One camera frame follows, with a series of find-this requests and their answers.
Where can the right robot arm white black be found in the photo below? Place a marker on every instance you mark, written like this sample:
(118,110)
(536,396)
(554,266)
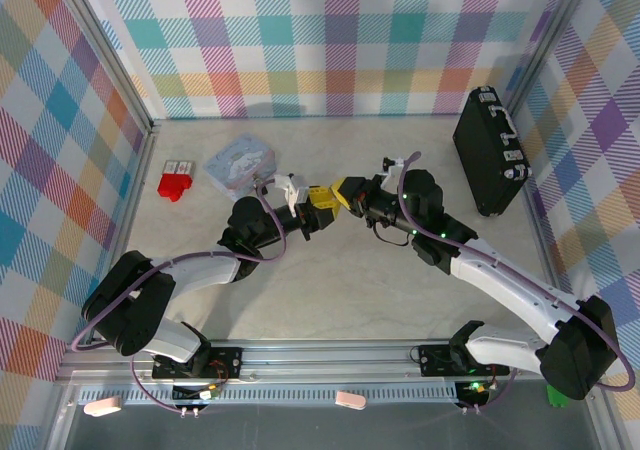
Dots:
(500,280)

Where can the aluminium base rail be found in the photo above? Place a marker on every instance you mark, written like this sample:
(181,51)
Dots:
(325,362)

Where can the red plastic block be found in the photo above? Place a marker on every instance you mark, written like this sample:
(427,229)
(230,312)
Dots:
(172,187)

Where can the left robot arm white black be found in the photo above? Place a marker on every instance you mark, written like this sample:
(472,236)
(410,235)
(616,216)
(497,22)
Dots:
(210,270)

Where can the green plastic piece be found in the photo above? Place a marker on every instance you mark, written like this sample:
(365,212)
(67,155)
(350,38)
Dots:
(557,397)

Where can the pastel blue cartoon tin box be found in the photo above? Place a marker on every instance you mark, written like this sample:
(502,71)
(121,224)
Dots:
(237,162)

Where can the small black controller board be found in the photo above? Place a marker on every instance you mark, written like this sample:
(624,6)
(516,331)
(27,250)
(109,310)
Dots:
(190,392)
(475,392)

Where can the black briefcase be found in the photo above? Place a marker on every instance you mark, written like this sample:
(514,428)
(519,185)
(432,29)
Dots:
(482,150)

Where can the small red white card box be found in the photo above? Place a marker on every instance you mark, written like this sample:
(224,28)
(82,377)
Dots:
(179,166)

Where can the aluminium upright post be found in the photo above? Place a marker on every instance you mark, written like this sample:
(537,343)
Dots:
(100,50)
(550,45)

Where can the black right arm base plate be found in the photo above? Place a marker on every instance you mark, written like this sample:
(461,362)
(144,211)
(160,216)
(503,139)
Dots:
(435,360)

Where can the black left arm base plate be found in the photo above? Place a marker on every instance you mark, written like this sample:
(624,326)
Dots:
(225,362)

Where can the aluminium side rail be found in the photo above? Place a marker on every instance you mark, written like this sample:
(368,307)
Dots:
(545,250)
(125,230)

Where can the pink tag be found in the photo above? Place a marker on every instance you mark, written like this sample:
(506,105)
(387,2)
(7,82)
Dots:
(350,400)
(102,406)

